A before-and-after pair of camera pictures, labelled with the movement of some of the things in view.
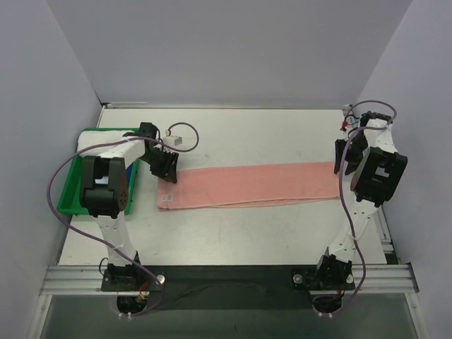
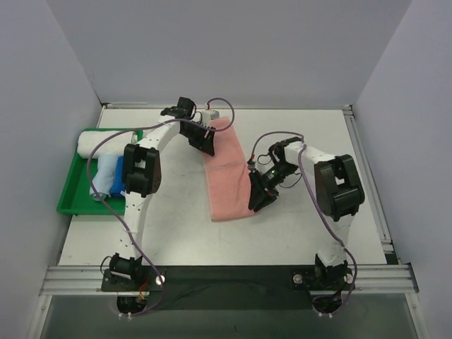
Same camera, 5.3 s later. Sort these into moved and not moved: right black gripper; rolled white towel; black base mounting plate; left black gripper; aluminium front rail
Moved: left black gripper; right black gripper
Not moved: aluminium front rail; rolled white towel; black base mounting plate
